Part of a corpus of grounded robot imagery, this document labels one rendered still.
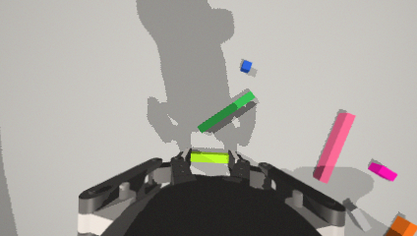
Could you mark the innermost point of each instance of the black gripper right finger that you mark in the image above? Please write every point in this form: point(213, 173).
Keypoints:
point(324, 213)

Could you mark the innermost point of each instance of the small blue cube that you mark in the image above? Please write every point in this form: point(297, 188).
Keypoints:
point(246, 66)

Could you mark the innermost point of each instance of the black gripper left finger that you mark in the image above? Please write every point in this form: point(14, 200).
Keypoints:
point(101, 204)

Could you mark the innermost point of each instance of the grey rod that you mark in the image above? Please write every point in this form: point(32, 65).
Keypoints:
point(357, 217)

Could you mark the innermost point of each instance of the short magenta rod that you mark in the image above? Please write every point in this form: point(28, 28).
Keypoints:
point(382, 171)

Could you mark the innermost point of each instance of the pink rod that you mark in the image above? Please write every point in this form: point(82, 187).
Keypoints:
point(333, 147)

